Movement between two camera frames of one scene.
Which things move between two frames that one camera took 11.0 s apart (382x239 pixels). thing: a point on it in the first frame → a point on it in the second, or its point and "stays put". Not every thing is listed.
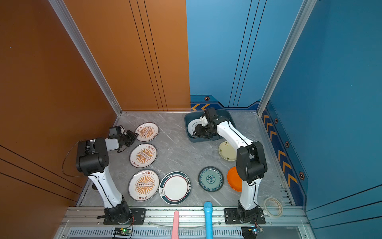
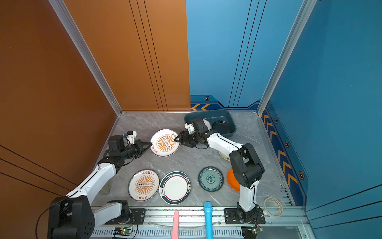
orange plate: [234, 179] stays put
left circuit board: [122, 231] stays put
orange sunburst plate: [143, 155] → [163, 144]
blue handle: [208, 209] stays put
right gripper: [199, 132] → [184, 136]
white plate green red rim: [175, 187] stays put
